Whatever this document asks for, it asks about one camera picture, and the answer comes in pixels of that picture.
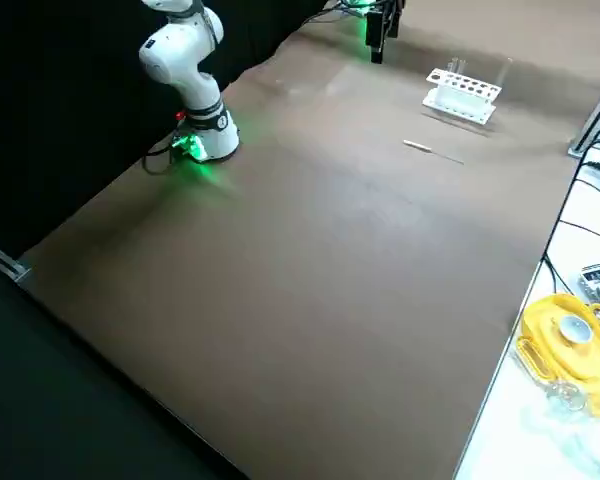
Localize aluminium profile post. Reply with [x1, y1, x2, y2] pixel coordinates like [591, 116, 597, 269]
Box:
[567, 74, 600, 160]

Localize thin black cable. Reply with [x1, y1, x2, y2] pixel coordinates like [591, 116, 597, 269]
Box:
[540, 142, 600, 296]

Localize small white bowl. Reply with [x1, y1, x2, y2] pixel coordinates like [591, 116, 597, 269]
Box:
[556, 313, 595, 345]

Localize aluminium frame rail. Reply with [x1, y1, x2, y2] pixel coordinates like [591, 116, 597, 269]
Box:
[0, 235, 32, 285]

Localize black arm foot cable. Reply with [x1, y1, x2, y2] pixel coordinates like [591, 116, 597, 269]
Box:
[142, 137, 184, 176]
[299, 0, 369, 27]

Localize yellow plastic container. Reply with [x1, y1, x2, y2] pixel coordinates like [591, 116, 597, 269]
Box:
[513, 292, 600, 419]

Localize clear glass jar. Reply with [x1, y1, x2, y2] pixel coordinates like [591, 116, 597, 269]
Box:
[543, 378, 590, 415]

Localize silver metal box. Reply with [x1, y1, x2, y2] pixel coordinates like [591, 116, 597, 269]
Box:
[578, 258, 600, 301]

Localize white test tube rack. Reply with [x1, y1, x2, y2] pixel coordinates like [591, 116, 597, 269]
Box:
[421, 68, 503, 125]

